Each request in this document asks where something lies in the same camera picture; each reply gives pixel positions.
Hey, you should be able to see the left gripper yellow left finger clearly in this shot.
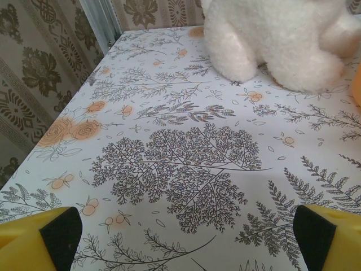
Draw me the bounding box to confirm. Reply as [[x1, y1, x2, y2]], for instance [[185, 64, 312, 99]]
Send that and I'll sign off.
[[0, 206, 84, 271]]

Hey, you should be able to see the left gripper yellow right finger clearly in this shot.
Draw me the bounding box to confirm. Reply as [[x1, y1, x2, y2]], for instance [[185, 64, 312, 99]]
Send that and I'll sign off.
[[293, 204, 361, 271]]

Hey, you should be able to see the orange plastic container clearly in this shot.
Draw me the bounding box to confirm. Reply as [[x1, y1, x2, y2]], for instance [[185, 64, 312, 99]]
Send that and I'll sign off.
[[351, 60, 361, 107]]

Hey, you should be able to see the floral tablecloth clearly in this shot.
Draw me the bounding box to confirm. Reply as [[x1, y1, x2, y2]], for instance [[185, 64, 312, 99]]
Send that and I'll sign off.
[[0, 25, 361, 271]]

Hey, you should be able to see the white plush bear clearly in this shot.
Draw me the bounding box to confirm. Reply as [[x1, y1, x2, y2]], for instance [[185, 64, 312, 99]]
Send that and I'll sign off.
[[200, 0, 361, 93]]

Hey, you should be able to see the aluminium frame post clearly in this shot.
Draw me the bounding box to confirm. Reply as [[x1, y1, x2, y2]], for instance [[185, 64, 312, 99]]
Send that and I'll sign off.
[[78, 0, 124, 56]]

